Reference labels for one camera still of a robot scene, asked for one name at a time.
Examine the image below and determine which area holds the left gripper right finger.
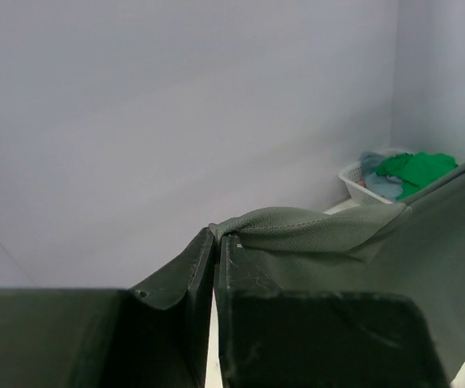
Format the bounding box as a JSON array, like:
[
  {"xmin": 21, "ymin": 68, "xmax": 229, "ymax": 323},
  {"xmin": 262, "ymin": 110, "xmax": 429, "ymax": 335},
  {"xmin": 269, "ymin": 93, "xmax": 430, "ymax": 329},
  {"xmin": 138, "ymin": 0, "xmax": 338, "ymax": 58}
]
[{"xmin": 215, "ymin": 235, "xmax": 449, "ymax": 387}]

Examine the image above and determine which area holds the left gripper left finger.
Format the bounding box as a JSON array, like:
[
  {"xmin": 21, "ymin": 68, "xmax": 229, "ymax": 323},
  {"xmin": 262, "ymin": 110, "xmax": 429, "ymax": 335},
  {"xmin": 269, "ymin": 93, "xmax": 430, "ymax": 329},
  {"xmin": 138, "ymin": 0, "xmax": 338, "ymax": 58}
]
[{"xmin": 0, "ymin": 228, "xmax": 215, "ymax": 387}]

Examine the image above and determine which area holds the grey t shirt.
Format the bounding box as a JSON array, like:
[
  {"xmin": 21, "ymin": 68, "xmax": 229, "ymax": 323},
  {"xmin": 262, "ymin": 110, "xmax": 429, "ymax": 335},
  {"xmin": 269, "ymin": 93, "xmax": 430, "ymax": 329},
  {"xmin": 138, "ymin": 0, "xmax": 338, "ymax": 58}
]
[{"xmin": 210, "ymin": 163, "xmax": 465, "ymax": 378}]

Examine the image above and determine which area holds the white plastic basket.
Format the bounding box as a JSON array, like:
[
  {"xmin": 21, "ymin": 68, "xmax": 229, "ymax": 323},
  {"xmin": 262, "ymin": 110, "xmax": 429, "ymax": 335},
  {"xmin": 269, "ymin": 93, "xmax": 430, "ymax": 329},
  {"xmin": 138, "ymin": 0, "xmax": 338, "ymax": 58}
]
[{"xmin": 338, "ymin": 148, "xmax": 412, "ymax": 205}]

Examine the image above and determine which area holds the teal cloth in basket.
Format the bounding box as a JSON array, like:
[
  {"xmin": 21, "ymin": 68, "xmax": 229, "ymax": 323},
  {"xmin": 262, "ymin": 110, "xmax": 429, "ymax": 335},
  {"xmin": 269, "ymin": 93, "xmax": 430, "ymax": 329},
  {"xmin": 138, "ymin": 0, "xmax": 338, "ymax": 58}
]
[{"xmin": 360, "ymin": 152, "xmax": 403, "ymax": 202}]

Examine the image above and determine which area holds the green t shirt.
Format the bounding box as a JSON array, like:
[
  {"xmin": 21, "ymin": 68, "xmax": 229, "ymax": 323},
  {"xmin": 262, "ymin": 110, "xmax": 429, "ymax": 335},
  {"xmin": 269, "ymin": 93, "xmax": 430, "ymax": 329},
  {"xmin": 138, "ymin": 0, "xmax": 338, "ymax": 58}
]
[{"xmin": 374, "ymin": 152, "xmax": 459, "ymax": 200}]

